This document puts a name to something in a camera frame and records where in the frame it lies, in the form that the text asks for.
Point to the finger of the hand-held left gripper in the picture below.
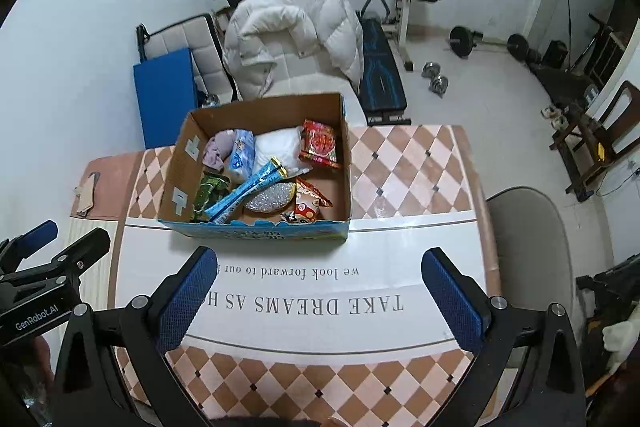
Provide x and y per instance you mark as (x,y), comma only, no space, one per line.
(85,249)
(40,234)

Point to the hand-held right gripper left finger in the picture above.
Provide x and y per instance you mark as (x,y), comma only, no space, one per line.
(187,302)

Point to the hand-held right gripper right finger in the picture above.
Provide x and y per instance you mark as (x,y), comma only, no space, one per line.
(452,302)

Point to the green snack packet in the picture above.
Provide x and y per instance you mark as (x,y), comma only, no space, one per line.
(210,192)

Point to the long blue snack packet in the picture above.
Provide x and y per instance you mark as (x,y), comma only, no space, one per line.
(245,192)

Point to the silver and yellow packet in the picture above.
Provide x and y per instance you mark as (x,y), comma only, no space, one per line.
(267,199)

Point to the printed cardboard box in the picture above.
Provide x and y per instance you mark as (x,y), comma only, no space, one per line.
(330,207)

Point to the purple cloth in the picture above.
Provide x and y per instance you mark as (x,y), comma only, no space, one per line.
(217,149)

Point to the red cartoon snack packet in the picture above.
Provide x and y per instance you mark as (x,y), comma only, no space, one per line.
(307,199)

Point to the blue tissue pack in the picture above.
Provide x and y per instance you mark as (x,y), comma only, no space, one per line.
(242,152)

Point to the white plastic bag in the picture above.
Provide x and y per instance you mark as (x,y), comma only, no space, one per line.
(277,142)

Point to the beige round chair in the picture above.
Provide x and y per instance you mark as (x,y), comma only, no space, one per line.
(535,247)

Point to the person's dark fleece clothing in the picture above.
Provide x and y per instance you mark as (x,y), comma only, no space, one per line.
(270,423)

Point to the black equipment pile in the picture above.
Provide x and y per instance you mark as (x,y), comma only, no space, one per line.
(600,297)

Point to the white cloth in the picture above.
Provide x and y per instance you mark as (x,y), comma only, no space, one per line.
(616,337)

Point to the blue exercise mat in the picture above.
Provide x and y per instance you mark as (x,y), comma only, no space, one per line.
(165,97)

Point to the dark wooden chair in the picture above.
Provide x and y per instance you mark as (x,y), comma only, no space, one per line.
(580,142)

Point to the white shoe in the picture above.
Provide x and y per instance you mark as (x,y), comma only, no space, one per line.
(548,111)
(558,120)

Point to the chrome dumbbell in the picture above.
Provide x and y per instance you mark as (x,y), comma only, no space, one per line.
(439,86)
(430,70)

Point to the black and blue weight bench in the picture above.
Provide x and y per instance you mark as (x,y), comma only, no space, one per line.
(382,77)

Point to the black exercise machine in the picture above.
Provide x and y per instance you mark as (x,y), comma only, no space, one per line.
(560,82)

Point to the short barbell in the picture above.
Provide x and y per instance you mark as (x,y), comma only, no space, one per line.
(461,41)

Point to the black box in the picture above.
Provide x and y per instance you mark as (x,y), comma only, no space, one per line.
(555,53)

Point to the white puffer jacket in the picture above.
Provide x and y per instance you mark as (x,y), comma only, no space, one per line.
(300,32)

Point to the black pole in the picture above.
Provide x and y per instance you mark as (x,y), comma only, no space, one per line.
(569,17)

